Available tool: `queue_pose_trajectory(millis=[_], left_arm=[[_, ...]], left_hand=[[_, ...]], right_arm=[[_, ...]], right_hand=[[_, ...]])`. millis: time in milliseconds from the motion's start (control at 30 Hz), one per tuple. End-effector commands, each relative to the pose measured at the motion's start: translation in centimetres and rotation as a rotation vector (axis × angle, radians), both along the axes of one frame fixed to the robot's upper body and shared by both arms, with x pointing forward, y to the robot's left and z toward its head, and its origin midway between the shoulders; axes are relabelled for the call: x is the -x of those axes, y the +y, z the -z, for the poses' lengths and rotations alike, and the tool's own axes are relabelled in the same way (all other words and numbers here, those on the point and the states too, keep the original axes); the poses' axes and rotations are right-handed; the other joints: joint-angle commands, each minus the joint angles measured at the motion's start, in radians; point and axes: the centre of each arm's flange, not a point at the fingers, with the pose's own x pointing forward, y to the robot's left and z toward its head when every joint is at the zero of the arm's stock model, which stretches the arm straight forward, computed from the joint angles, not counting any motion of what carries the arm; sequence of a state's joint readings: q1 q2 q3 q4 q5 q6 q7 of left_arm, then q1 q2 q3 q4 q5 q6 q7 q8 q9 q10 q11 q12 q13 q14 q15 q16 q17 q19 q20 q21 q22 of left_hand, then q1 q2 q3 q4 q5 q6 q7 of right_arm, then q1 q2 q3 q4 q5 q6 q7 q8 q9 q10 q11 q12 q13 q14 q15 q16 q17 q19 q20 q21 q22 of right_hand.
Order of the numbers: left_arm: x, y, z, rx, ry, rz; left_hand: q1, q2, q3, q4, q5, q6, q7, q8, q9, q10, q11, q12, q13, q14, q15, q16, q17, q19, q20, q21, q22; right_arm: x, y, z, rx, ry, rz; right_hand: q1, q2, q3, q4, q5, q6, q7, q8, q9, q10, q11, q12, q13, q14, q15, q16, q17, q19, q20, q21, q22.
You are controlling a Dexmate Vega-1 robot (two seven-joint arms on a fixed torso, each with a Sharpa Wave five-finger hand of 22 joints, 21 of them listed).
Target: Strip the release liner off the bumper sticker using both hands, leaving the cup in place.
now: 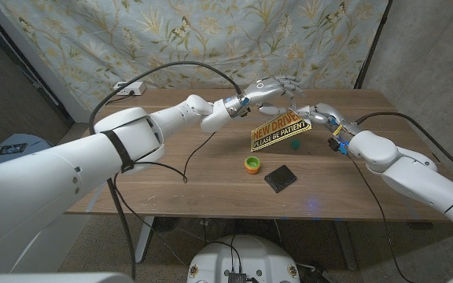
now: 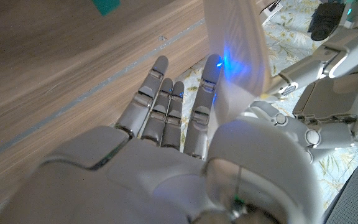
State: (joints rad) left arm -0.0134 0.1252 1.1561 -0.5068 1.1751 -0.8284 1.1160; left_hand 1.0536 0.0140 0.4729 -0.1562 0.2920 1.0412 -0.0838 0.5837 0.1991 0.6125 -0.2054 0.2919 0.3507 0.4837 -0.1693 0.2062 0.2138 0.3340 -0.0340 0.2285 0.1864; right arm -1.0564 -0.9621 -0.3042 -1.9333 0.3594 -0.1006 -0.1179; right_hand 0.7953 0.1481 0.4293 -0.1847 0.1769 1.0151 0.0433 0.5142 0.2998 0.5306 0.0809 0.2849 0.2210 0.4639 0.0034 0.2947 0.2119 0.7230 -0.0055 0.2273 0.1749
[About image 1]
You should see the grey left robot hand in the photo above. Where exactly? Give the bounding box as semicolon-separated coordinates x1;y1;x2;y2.
244;75;306;117

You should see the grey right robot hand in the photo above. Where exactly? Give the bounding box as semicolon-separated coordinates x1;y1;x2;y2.
295;102;363;145

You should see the yellow bumper sticker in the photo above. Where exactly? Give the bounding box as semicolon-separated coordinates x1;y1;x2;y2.
249;111;313;153

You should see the orange cup green inside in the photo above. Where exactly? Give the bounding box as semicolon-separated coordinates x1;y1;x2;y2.
244;156;262;175

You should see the white power strip box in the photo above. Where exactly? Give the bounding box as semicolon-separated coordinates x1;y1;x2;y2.
112;81;147;97

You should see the floral printed backdrop cloth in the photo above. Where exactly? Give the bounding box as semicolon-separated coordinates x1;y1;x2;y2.
0;0;391;115

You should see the black square textured pad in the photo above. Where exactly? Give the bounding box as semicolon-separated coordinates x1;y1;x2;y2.
263;164;298;194

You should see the black backdrop stand pole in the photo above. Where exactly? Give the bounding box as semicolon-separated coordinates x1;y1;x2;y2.
354;0;392;90

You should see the grey metal table leg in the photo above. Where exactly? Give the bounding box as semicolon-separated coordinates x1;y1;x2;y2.
334;219;359;271
133;215;155;263

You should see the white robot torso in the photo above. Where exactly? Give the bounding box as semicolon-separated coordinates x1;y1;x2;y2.
186;234;301;283

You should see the black power adapter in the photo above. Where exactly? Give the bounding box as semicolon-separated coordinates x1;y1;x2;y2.
296;262;336;283

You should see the blue stool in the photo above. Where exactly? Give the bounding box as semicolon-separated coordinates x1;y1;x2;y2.
0;133;64;166

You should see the black flat device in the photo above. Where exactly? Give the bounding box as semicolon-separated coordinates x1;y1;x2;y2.
0;143;28;156

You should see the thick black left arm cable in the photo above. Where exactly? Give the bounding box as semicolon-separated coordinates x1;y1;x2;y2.
87;60;244;281

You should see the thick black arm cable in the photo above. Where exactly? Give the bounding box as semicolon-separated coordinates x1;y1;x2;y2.
87;60;244;281
354;111;453;182

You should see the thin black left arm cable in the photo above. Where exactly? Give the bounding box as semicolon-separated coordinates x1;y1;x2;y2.
112;131;218;268

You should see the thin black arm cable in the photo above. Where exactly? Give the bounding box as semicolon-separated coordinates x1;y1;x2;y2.
346;156;405;283
112;131;218;268

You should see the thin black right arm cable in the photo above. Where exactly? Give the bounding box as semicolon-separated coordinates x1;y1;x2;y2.
346;156;405;283

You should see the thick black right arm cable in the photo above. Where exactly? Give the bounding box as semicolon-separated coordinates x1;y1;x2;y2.
354;111;453;182

